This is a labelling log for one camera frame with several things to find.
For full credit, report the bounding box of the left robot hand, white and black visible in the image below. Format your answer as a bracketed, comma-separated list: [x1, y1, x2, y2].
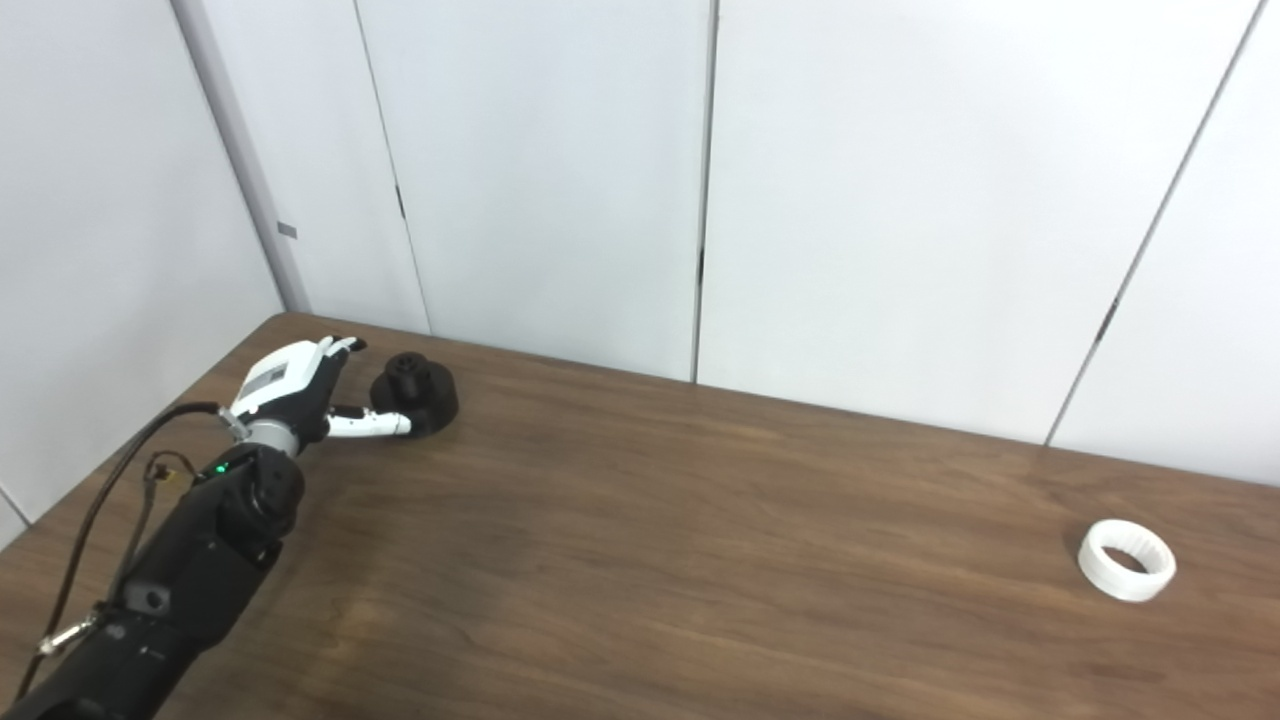
[228, 335, 413, 448]

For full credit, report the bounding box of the round black part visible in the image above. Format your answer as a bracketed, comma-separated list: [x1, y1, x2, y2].
[370, 352, 460, 437]

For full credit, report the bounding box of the white toothed ring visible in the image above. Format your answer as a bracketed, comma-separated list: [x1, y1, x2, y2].
[1077, 518, 1178, 603]

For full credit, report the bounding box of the thin left arm wire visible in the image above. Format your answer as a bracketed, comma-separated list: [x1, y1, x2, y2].
[143, 452, 198, 493]

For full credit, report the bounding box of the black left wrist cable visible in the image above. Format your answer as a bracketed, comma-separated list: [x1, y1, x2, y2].
[15, 402, 223, 701]

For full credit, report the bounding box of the grey wall post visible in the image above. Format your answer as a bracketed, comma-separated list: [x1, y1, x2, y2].
[170, 0, 312, 314]

